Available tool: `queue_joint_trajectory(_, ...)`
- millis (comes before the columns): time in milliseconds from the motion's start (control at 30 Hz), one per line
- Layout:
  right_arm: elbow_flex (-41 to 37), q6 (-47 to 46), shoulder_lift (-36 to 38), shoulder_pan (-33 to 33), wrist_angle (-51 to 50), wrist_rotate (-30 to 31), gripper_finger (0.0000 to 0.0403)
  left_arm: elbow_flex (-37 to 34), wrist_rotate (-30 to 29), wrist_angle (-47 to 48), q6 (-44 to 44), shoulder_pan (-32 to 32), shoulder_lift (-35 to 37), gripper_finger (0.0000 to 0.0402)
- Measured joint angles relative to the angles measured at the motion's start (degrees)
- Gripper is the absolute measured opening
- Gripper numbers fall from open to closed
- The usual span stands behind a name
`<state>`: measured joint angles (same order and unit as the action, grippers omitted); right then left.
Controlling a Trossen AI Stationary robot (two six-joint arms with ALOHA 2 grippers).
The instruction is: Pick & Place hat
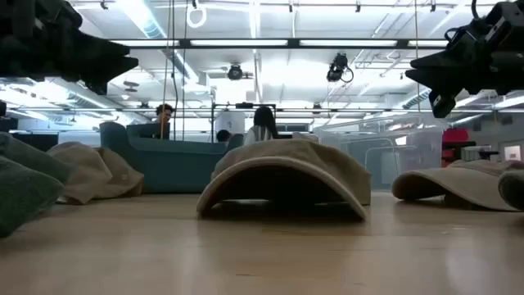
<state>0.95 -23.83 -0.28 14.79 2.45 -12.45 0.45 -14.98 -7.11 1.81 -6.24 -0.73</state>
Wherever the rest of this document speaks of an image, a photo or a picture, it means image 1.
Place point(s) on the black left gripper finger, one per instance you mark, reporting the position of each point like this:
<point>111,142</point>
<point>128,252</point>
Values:
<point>110,67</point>
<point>106,47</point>

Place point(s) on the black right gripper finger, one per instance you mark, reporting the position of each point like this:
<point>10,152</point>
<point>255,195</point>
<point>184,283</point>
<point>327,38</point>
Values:
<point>442,82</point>
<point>442,59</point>

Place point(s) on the beige baseball cap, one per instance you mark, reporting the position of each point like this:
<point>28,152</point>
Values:
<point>94,172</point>
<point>286,153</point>
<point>458,180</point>

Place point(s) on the dark green baseball cap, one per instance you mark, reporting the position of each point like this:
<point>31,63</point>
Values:
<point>513,188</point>
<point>24,192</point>

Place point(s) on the red office chair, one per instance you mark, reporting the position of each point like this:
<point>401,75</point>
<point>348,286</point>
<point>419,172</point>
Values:
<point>454,137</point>

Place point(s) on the person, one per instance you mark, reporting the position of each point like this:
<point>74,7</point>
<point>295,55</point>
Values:
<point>262,123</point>
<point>164,112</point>
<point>224,135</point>

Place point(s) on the dark computer monitor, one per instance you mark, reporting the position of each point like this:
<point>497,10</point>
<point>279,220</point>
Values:
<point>143,131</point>

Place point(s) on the black overhead bar with lights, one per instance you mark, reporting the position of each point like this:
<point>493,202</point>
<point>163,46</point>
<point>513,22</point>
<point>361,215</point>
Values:
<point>184,43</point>

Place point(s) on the clear plastic bin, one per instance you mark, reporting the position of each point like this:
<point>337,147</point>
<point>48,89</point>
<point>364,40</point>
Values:
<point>409,164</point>

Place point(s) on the white door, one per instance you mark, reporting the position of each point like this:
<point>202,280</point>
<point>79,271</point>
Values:
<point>512,153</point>

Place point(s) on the blue fabric bin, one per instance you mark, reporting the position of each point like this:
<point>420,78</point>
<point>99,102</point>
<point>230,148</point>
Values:
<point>172,168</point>

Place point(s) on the black ceiling spotlight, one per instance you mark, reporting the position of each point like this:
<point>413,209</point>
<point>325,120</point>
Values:
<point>235,72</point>

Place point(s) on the black overhead camera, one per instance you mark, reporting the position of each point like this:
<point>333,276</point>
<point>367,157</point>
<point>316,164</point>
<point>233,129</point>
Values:
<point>337,65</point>

